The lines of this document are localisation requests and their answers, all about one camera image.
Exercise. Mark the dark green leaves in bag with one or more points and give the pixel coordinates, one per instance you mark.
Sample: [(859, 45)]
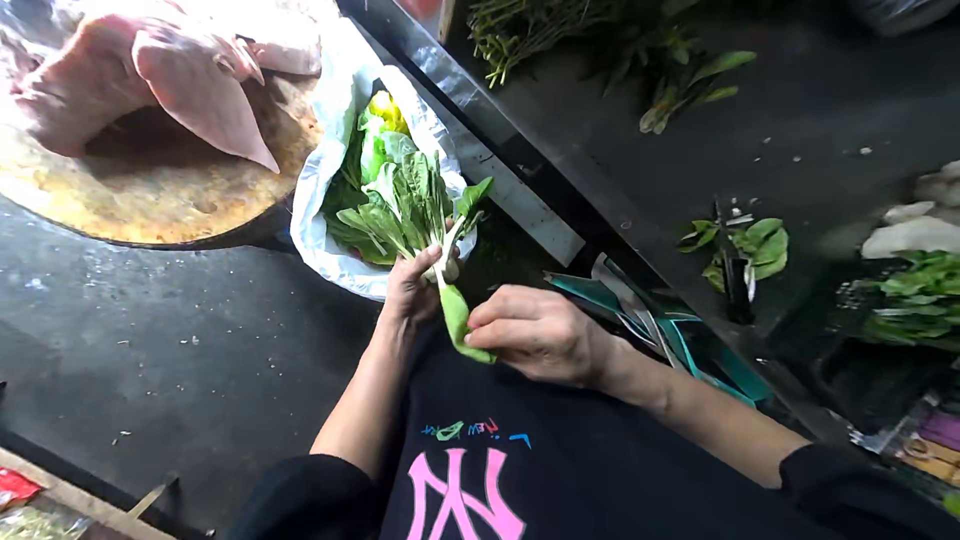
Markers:
[(341, 219)]

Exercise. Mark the pile of white pieces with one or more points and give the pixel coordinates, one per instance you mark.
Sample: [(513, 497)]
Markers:
[(911, 234)]

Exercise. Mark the small cut green leaves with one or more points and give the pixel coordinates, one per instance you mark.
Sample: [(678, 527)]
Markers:
[(766, 244)]

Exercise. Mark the person's body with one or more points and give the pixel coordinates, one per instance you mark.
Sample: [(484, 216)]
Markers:
[(472, 405)]

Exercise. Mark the pile of thin green stems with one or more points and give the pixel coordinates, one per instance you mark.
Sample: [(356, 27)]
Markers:
[(525, 26)]

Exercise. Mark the person's left fingers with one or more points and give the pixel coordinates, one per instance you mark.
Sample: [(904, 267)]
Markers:
[(456, 262)]

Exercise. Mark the purple packet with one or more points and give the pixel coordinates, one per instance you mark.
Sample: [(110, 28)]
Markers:
[(939, 430)]

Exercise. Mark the person's right forearm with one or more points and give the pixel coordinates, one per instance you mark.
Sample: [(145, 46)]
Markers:
[(709, 418)]

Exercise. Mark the yellow and green packet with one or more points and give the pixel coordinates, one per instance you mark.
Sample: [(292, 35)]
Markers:
[(386, 112)]

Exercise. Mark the bunch of leafy greens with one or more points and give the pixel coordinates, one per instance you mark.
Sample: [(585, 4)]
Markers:
[(420, 206)]

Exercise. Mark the person's right fingers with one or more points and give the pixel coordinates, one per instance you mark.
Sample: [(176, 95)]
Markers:
[(501, 322)]

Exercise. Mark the person's left thumb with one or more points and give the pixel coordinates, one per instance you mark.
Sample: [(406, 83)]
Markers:
[(425, 262)]

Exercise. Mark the round wooden chopping block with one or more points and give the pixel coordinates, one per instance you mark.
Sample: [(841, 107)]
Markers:
[(187, 202)]

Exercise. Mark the person's left hand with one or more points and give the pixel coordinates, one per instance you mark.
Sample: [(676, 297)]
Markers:
[(403, 298)]

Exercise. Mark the person's right hand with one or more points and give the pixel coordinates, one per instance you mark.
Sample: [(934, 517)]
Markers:
[(564, 339)]

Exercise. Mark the pig head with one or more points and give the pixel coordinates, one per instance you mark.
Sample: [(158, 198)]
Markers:
[(199, 86)]

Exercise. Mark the red packet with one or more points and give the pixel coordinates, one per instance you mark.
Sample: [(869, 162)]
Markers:
[(15, 487)]

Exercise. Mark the clear plastic bag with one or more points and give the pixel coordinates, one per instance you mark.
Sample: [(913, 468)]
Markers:
[(904, 13)]

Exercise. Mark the person's left forearm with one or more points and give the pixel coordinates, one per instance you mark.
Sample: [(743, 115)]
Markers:
[(365, 406)]

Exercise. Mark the teal and white plastic bags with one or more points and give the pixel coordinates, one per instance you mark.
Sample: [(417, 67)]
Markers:
[(686, 341)]

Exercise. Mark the long loose green leaves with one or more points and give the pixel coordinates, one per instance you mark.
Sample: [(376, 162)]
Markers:
[(709, 73)]

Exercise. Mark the wooden crate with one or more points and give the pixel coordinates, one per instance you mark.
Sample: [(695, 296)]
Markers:
[(82, 499)]

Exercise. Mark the light green leaf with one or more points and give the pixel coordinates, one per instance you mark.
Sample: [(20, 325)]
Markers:
[(456, 319)]

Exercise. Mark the pile of bright green leaves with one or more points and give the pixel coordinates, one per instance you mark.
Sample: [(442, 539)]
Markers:
[(921, 296)]

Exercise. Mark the white plastic bag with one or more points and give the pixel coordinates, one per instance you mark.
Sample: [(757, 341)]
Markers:
[(315, 202)]

